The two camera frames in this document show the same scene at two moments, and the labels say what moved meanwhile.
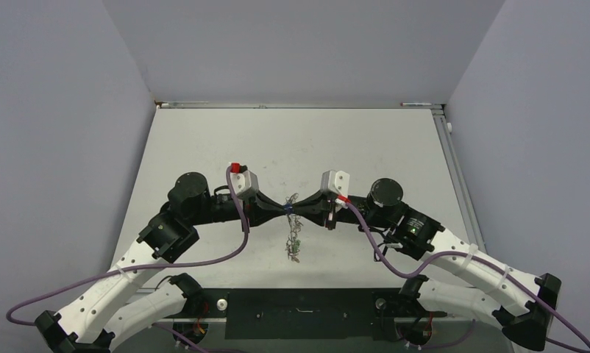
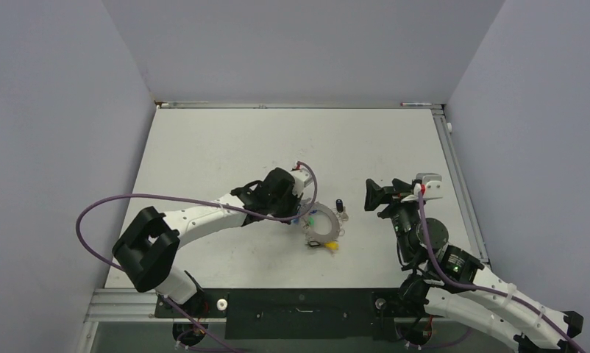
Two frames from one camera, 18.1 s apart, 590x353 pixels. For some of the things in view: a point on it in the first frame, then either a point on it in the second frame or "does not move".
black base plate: [299, 313] does not move
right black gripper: [317, 206] to [375, 195]
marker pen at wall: [405, 104] does not move
